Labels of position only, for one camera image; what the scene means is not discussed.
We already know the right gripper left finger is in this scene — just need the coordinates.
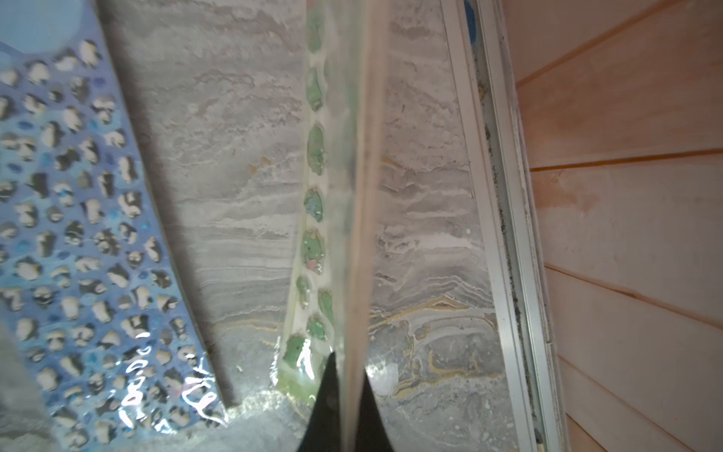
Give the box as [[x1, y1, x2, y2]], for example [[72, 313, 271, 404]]
[[297, 352, 341, 452]]

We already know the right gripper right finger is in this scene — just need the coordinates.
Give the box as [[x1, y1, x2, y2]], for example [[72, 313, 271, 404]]
[[352, 370, 394, 452]]

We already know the green sticker sheet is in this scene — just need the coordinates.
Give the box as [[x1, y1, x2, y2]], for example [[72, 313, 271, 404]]
[[272, 1, 389, 451]]

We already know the blue penguin sticker sheet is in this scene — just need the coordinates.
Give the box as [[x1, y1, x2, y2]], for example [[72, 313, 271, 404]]
[[1, 1, 228, 451]]

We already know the aluminium floor edge rail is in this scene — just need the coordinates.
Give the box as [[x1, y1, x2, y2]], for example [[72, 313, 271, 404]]
[[442, 1, 570, 451]]

